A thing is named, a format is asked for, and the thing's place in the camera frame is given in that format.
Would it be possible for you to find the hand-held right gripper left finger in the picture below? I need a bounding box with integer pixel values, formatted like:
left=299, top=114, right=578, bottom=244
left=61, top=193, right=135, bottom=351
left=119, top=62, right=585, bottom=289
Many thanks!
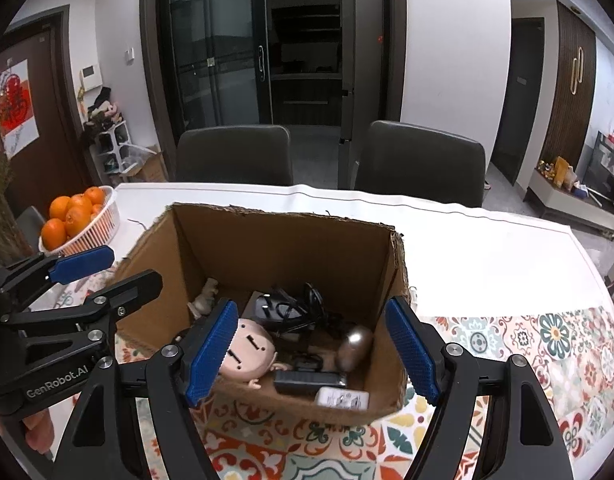
left=52, top=298, right=239, bottom=480

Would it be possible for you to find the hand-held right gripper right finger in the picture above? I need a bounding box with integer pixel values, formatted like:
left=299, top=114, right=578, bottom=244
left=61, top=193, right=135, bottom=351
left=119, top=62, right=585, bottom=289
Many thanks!
left=384, top=296, right=575, bottom=480

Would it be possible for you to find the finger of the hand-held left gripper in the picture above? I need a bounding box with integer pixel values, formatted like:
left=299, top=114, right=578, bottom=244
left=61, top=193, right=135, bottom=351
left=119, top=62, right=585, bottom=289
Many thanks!
left=0, top=245, right=115, bottom=311
left=2, top=269, right=164, bottom=342

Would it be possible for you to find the round pink deer toy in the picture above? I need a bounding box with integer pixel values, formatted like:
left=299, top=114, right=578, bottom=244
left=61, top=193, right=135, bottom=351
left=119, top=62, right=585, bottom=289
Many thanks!
left=219, top=317, right=280, bottom=391

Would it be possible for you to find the small pale toy figurine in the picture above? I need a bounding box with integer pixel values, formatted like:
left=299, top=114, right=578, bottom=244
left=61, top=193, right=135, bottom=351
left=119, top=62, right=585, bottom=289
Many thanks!
left=187, top=277, right=220, bottom=318

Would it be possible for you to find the silver computer mouse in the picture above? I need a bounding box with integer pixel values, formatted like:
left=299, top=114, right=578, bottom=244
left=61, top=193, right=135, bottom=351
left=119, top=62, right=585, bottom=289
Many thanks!
left=336, top=325, right=375, bottom=372

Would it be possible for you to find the small black charger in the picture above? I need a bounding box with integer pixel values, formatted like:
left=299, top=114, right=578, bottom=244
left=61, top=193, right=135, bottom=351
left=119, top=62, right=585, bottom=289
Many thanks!
left=315, top=386, right=371, bottom=411

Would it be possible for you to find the large black power adapter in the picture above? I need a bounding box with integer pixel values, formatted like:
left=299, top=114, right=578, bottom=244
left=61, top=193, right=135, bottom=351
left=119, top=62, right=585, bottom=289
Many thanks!
left=273, top=370, right=348, bottom=395

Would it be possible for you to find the black charger cable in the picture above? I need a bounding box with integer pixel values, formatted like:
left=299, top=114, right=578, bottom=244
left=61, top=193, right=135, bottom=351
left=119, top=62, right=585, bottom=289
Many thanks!
left=292, top=352, right=328, bottom=374

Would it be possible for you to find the black adapter cable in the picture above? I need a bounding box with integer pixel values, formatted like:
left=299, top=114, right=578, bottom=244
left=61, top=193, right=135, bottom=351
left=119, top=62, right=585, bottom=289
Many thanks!
left=274, top=282, right=348, bottom=346

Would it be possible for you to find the brown cardboard box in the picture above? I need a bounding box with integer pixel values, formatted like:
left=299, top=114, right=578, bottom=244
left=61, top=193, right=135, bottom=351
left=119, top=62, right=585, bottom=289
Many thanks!
left=112, top=201, right=412, bottom=426

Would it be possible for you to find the person's left hand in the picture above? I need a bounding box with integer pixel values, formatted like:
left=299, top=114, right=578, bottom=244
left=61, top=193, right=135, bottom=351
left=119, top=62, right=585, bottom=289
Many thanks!
left=0, top=400, right=55, bottom=461

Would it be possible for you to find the pile of oranges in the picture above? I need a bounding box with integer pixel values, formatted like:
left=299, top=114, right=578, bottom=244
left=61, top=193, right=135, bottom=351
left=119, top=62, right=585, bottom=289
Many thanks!
left=40, top=186, right=110, bottom=252

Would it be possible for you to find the white fruit basket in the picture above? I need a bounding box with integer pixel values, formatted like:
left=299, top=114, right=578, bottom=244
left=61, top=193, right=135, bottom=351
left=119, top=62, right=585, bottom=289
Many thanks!
left=38, top=185, right=122, bottom=261

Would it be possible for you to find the dark grey dining chair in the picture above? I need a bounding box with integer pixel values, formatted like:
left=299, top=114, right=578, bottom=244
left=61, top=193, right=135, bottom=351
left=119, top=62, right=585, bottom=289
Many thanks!
left=354, top=120, right=486, bottom=208
left=176, top=124, right=294, bottom=187
left=14, top=205, right=48, bottom=252

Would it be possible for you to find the white shoe rack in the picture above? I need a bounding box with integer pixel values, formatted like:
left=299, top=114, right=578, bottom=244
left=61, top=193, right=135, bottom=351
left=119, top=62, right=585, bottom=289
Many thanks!
left=84, top=120, right=134, bottom=186

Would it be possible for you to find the cardboard carton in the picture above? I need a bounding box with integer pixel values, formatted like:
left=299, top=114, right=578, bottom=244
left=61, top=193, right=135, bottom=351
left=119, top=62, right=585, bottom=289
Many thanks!
left=122, top=147, right=168, bottom=183

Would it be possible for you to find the brown entrance door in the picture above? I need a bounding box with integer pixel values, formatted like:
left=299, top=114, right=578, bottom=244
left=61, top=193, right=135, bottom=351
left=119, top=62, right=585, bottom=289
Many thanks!
left=0, top=5, right=95, bottom=211

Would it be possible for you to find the pile of slippers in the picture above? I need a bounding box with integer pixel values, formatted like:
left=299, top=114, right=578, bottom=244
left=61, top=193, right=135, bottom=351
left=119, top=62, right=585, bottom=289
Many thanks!
left=82, top=87, right=126, bottom=133

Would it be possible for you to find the red and white door poster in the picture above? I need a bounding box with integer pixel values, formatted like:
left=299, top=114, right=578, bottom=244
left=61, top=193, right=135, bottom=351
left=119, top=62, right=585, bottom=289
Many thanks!
left=0, top=59, right=40, bottom=156

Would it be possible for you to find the low white media cabinet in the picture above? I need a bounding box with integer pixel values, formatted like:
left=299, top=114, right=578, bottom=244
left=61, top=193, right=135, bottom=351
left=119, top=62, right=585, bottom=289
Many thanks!
left=526, top=167, right=614, bottom=234

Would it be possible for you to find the dark glass sliding door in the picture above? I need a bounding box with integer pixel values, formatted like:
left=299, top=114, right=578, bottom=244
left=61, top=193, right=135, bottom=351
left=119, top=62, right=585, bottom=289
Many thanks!
left=159, top=0, right=274, bottom=146

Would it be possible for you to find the dark interior door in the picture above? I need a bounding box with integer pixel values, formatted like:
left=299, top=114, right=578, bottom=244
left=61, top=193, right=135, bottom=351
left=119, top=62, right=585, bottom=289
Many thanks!
left=489, top=17, right=545, bottom=186

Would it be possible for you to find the television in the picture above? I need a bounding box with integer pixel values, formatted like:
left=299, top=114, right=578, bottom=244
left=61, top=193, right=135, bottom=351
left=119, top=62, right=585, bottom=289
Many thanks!
left=584, top=130, right=614, bottom=202

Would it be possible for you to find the slatted wooden door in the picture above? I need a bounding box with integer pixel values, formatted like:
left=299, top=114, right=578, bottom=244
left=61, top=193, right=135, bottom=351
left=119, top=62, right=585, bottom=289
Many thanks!
left=542, top=0, right=598, bottom=171

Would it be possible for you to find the white wall intercom panel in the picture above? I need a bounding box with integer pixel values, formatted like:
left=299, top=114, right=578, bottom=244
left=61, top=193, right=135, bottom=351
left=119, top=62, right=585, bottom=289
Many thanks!
left=82, top=62, right=102, bottom=92

